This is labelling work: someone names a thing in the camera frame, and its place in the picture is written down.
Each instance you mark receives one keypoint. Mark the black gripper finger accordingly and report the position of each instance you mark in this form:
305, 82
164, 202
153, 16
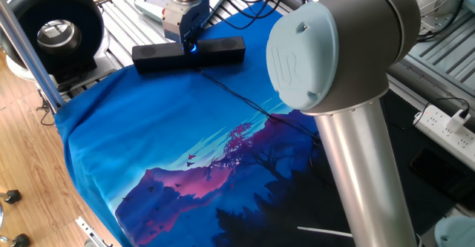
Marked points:
187, 42
195, 39

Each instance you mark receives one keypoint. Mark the grey Schunk gripper body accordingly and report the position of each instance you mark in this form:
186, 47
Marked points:
182, 20

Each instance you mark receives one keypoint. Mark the blue-lit speaker volume knob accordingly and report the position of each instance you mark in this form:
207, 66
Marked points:
193, 49

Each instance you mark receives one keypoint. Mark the black soundbar speaker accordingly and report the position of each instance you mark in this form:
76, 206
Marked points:
156, 56

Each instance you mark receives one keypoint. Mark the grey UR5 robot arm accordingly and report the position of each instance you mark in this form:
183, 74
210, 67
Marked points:
356, 69

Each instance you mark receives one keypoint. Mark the blue landscape print tablecloth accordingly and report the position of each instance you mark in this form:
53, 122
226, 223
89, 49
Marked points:
148, 147

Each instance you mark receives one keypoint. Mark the chrome chair base with castors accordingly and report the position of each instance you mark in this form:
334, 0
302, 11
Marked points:
13, 217

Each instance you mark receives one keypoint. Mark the white power strip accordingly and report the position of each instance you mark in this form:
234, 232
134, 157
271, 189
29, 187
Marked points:
445, 135

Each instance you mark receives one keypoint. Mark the white charger plug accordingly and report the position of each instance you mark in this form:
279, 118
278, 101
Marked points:
458, 121

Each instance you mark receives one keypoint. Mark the flat black phone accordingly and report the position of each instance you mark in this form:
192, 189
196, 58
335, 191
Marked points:
441, 174

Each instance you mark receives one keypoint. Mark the aluminium frame bar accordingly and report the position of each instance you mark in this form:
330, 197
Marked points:
31, 61

